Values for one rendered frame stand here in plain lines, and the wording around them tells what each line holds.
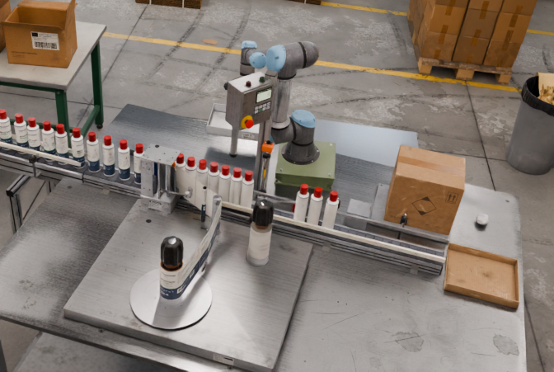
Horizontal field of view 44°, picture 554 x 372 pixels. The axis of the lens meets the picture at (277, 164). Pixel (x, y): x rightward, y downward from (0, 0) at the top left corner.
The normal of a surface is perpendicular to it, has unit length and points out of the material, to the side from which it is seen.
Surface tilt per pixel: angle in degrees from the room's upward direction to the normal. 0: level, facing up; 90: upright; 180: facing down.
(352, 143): 0
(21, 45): 90
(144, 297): 0
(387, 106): 0
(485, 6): 92
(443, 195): 90
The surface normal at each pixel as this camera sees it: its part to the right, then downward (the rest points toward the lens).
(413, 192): -0.23, 0.57
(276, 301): 0.11, -0.79
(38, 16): 0.00, 0.57
